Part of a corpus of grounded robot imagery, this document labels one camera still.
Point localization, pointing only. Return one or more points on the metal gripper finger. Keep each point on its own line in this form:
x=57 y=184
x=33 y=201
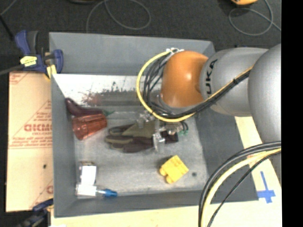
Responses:
x=145 y=120
x=158 y=141

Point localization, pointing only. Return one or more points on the brown and olive glove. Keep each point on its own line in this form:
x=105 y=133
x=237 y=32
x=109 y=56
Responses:
x=132 y=141

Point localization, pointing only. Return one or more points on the yellow toy block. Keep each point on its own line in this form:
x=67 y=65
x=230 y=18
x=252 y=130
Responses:
x=174 y=169

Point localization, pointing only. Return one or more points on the grey metal bin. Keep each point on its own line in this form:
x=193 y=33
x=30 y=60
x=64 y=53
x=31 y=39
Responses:
x=132 y=171

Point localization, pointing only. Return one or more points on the red clear plastic cup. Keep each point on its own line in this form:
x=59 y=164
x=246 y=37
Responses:
x=88 y=126

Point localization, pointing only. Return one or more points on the dark purple toy eggplant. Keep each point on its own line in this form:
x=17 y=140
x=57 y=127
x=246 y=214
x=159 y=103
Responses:
x=78 y=109

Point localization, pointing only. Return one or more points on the white small box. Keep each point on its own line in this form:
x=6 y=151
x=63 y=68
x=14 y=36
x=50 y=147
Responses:
x=88 y=174

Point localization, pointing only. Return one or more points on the white tube with blue cap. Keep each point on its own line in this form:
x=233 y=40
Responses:
x=86 y=190

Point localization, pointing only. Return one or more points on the brown cardboard board red print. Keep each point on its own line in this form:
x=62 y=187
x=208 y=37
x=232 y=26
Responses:
x=28 y=150

